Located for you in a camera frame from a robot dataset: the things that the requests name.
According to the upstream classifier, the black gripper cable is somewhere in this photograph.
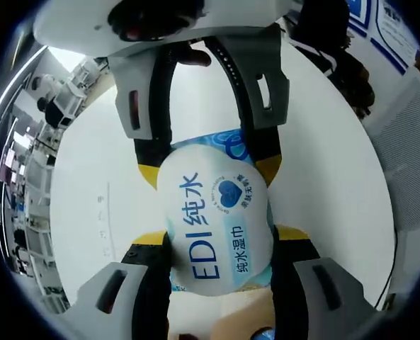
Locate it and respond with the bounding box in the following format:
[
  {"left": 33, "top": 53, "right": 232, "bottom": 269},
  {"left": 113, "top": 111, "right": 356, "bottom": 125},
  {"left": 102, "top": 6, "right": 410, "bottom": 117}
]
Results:
[{"left": 374, "top": 226, "right": 406, "bottom": 310}]

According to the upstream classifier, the person's right hand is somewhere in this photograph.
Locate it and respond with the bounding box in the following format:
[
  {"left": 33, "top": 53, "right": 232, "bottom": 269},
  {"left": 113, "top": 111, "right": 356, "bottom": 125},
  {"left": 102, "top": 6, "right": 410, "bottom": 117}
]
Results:
[{"left": 178, "top": 45, "right": 213, "bottom": 68}]

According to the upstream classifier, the white blue wet wipes packet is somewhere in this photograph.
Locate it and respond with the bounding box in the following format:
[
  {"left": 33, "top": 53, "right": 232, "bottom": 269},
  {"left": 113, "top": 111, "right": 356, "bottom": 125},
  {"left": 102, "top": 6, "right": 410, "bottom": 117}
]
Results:
[{"left": 155, "top": 127, "right": 278, "bottom": 297}]

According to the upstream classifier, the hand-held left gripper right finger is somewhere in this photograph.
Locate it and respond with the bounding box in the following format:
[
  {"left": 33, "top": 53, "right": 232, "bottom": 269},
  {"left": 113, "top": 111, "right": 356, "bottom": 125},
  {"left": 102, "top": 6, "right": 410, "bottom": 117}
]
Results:
[{"left": 269, "top": 224, "right": 382, "bottom": 340}]

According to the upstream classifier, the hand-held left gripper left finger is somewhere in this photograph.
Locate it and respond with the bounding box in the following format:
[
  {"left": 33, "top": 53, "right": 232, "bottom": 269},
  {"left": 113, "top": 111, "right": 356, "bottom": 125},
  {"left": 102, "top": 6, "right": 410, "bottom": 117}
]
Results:
[{"left": 53, "top": 228, "right": 177, "bottom": 340}]

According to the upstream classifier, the blue bordered wall poster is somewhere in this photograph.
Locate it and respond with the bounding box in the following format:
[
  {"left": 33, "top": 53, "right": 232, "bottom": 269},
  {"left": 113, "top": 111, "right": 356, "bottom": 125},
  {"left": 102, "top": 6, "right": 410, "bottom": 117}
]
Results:
[{"left": 347, "top": 0, "right": 420, "bottom": 76}]

